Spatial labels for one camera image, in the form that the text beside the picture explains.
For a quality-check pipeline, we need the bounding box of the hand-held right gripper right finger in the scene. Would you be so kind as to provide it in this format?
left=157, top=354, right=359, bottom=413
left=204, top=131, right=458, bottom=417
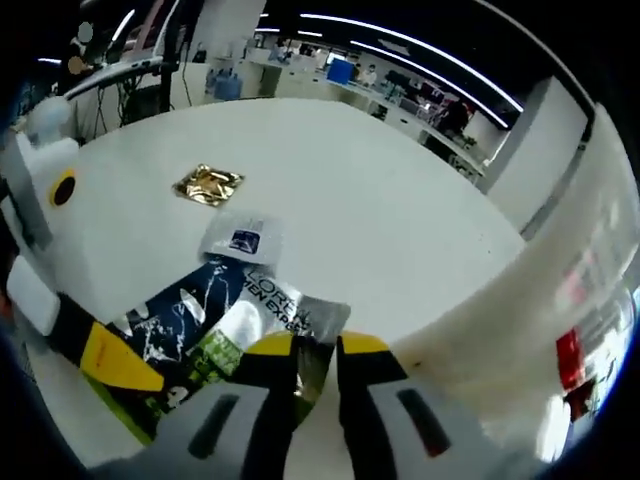
left=335, top=331, right=544, bottom=480

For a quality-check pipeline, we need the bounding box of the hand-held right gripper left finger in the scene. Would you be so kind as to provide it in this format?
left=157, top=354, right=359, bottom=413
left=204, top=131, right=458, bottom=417
left=92, top=333, right=301, bottom=480

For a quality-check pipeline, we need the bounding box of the green black skincare mask sachet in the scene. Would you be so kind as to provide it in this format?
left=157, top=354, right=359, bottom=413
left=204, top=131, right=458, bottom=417
left=82, top=259, right=352, bottom=447

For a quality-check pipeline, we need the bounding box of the white skincare tube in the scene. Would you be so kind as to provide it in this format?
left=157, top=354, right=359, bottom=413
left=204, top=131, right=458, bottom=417
left=392, top=114, right=626, bottom=466

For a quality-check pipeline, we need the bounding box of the gold foil skincare sachet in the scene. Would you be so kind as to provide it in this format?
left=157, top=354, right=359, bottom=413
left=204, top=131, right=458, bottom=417
left=171, top=162, right=246, bottom=208

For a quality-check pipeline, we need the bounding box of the white skincare sachet blue logo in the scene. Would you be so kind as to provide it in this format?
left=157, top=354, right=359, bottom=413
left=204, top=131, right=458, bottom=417
left=198, top=211, right=287, bottom=265

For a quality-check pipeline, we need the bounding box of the small clear-capped skincare bottle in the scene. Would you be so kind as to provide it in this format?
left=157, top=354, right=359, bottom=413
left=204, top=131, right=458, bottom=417
left=549, top=239, right=634, bottom=451

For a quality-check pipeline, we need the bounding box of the white standing desk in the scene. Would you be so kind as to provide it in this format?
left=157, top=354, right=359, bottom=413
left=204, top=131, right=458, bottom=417
left=63, top=55, right=166, bottom=101

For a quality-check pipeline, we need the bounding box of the blue water jug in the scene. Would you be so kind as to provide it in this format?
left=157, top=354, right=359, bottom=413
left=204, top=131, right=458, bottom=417
left=222, top=69, right=245, bottom=100
left=206, top=69, right=227, bottom=101

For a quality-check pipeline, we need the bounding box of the white office counter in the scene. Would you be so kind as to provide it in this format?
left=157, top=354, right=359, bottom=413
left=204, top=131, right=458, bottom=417
left=244, top=52, right=489, bottom=179

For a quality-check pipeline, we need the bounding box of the blue bin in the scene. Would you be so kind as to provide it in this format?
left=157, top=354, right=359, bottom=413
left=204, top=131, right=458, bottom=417
left=326, top=58, right=355, bottom=85

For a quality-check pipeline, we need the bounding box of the long ceiling light strip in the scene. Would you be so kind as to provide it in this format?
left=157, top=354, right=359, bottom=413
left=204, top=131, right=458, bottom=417
left=298, top=12, right=526, bottom=114
left=349, top=41, right=511, bottom=129

